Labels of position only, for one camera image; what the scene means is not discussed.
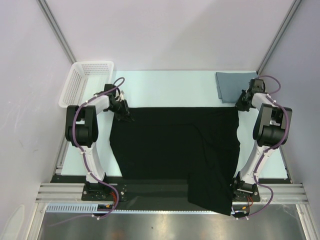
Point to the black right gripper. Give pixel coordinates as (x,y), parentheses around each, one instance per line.
(243,101)

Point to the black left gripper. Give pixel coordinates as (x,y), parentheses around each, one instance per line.
(125,115)

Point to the black t shirt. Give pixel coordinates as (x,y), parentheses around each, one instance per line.
(195,144)

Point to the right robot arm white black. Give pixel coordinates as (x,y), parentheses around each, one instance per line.
(270,131)

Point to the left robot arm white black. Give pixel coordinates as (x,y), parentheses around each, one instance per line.
(82,131)

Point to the folded grey-blue t shirt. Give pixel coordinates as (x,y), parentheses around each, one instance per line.
(230,85)

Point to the white plastic basket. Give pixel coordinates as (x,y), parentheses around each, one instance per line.
(85,78)

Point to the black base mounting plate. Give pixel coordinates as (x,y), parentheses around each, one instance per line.
(149,202)

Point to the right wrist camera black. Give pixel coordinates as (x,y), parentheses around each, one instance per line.
(257,85)

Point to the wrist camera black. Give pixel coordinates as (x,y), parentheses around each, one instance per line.
(257,85)
(113,90)

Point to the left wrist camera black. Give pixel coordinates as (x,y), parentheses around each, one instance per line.
(113,90)

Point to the aluminium frame rail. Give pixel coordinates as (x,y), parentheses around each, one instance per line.
(72,192)

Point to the white slotted cable duct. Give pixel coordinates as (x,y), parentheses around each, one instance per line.
(96,208)

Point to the left aluminium corner post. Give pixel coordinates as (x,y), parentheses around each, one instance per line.
(54,25)

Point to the aluminium corner post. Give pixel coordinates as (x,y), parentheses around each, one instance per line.
(54,25)
(279,35)

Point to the right aluminium corner post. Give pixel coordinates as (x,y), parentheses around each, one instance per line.
(279,35)

